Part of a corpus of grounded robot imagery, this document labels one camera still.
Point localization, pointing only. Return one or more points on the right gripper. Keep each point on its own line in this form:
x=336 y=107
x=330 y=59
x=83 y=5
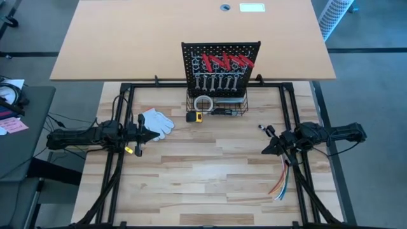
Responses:
x=286 y=140

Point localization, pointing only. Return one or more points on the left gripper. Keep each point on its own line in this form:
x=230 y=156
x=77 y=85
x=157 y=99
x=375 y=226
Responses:
x=136 y=136

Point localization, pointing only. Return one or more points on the yellow black tape measure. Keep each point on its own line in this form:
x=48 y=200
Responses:
x=194 y=117

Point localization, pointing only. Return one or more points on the white tape roll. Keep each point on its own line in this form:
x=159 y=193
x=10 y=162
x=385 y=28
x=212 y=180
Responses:
x=203 y=97

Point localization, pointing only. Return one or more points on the silver combination wrench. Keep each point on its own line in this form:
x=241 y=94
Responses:
x=197 y=82
x=227 y=82
x=235 y=83
x=220 y=82
x=212 y=83
x=205 y=83

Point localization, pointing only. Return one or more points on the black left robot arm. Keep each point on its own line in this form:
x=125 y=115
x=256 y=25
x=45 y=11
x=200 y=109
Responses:
x=82 y=136

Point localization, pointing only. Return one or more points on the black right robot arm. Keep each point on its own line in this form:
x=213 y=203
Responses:
x=330 y=133

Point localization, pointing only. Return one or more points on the white knit work glove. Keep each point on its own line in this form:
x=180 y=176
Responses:
x=160 y=122

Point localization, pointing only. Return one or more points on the black perforated pegboard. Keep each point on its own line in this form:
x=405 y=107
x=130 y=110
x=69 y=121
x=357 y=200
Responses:
x=190 y=89

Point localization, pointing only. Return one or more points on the silver multi hook rack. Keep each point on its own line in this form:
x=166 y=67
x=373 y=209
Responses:
x=243 y=74

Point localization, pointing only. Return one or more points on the tan wooden desk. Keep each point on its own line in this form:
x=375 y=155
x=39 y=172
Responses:
x=127 y=38

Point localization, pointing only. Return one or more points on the grey side table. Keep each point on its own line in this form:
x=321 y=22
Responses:
x=25 y=140

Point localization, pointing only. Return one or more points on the pink paper note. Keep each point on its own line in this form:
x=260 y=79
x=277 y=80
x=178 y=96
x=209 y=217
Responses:
x=12 y=124

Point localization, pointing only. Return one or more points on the white desk label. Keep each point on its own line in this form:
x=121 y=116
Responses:
x=252 y=7

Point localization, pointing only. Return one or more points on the white paper sheet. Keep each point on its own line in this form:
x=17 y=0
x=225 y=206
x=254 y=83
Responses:
x=16 y=83

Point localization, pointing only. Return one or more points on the white perforated panel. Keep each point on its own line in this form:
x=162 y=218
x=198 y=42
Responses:
x=334 y=16

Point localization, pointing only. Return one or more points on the black chair caster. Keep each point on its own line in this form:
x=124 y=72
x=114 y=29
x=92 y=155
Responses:
x=9 y=21

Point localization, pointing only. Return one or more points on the black metal table frame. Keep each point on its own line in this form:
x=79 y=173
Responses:
x=270 y=85

